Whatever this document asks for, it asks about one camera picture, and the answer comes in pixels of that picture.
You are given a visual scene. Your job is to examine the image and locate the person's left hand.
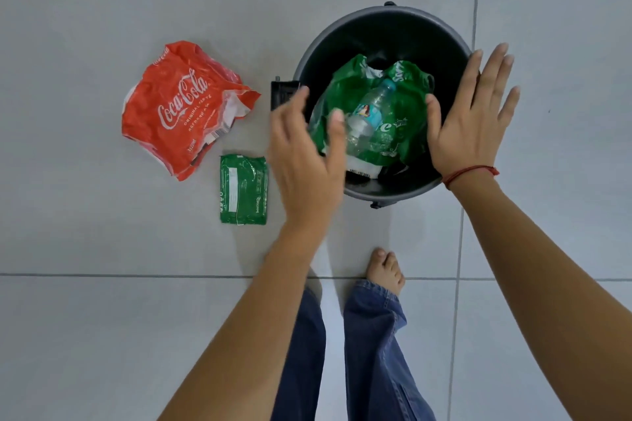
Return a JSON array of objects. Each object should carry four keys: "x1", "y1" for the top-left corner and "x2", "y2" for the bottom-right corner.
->
[{"x1": 268, "y1": 86, "x2": 347, "y2": 235}]

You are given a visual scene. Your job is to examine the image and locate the person's right hand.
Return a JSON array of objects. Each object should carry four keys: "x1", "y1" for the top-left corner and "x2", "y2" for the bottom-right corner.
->
[{"x1": 425, "y1": 43, "x2": 521, "y2": 181}]

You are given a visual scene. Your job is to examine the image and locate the person's left forearm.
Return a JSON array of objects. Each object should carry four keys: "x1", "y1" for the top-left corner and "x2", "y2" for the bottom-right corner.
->
[{"x1": 158, "y1": 226, "x2": 329, "y2": 421}]

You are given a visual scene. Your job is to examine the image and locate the person's right forearm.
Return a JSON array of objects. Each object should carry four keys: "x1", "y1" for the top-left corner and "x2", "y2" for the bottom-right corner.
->
[{"x1": 447, "y1": 170, "x2": 632, "y2": 421}]

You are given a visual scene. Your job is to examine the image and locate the green plastic wrap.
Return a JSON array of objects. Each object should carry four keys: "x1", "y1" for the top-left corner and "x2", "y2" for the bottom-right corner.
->
[{"x1": 308, "y1": 54, "x2": 435, "y2": 181}]

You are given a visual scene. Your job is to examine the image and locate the clear plastic bottle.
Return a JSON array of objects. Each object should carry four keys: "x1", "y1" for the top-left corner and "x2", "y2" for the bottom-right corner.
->
[{"x1": 345, "y1": 79, "x2": 399, "y2": 158}]

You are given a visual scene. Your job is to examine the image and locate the black plastic bucket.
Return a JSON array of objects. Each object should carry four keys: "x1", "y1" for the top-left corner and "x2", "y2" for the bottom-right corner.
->
[{"x1": 292, "y1": 1, "x2": 475, "y2": 210}]

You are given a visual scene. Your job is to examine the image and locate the green tissue packet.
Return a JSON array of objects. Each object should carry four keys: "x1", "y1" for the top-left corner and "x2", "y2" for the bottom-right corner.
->
[{"x1": 219, "y1": 154, "x2": 269, "y2": 226}]

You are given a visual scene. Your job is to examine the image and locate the person's bare foot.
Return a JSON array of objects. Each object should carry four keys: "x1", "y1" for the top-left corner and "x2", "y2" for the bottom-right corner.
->
[{"x1": 366, "y1": 247, "x2": 406, "y2": 296}]

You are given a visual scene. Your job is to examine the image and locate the crumpled red plastic wrap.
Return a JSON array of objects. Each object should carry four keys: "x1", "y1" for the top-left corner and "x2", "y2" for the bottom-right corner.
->
[{"x1": 121, "y1": 40, "x2": 262, "y2": 183}]

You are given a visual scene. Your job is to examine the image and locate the blue jeans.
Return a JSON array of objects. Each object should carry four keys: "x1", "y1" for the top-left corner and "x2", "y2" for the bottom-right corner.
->
[{"x1": 271, "y1": 280, "x2": 438, "y2": 421}]

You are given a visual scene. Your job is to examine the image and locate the red string bracelet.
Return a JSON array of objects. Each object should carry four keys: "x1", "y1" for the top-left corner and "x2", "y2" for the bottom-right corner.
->
[{"x1": 442, "y1": 165, "x2": 500, "y2": 190}]

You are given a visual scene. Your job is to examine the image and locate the black bucket handle grip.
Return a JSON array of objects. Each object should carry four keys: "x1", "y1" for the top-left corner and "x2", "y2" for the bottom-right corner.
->
[{"x1": 270, "y1": 76, "x2": 301, "y2": 112}]

